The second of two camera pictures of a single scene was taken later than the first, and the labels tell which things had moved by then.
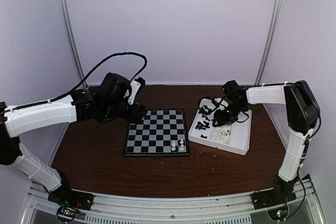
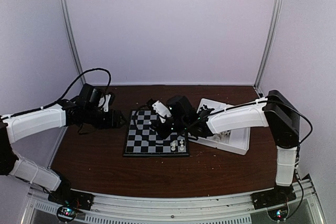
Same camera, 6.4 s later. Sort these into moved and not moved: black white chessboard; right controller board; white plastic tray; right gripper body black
Moved: right gripper body black
Not moved: right controller board; black white chessboard; white plastic tray
